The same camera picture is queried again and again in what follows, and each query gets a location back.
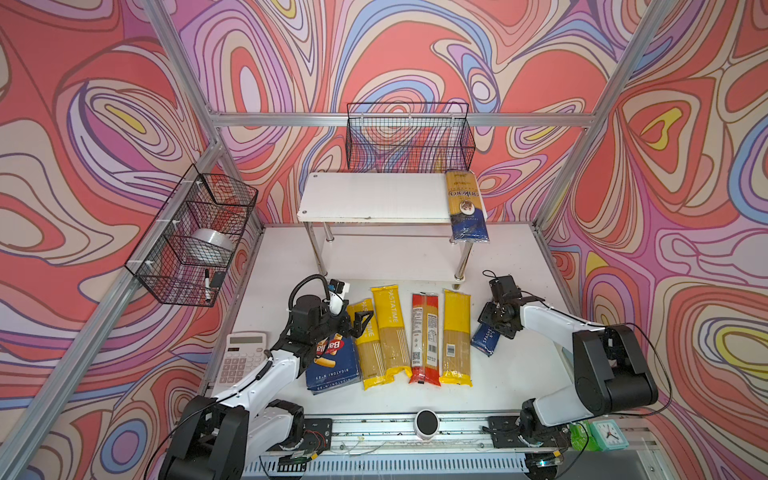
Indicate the silver tape roll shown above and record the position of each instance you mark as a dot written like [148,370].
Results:
[215,238]

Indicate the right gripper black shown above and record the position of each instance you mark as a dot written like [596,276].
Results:
[485,317]

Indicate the blue Barilla spaghetti box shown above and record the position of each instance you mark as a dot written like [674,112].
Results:
[485,339]

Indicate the white two-tier shelf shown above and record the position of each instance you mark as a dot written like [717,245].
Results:
[382,226]

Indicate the blue Barilla rigatoni box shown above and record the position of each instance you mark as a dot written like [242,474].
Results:
[336,366]

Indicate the black wire basket back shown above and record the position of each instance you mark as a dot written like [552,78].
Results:
[408,137]

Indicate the yellow pastatime bag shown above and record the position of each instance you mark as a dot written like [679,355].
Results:
[371,360]
[391,327]

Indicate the yellow Pastatime bag right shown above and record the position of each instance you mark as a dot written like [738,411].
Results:
[391,327]

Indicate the red spaghetti bag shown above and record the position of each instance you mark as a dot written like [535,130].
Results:
[425,363]

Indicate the green alarm clock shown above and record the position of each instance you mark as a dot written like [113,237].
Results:
[608,435]

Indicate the black wire basket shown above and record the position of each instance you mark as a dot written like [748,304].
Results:
[170,264]
[408,137]

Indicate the yellow spaghetti bag barcode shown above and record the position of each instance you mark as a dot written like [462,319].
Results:
[456,361]

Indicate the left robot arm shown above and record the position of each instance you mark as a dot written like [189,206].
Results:
[217,435]

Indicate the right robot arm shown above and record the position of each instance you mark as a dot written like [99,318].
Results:
[610,371]

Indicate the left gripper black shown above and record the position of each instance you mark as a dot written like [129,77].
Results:
[355,330]

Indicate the black wire basket left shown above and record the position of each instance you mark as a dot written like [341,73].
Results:
[170,264]

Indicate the white calculator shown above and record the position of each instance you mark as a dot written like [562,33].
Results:
[244,351]

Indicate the yellow Pastatime bag left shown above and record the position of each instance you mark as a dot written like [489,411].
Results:
[371,360]

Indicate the round black white sensor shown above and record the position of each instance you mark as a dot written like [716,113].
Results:
[426,424]

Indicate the blue clear spaghetti bag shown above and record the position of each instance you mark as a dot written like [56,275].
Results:
[466,210]

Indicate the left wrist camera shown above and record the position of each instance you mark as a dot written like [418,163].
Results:
[338,291]

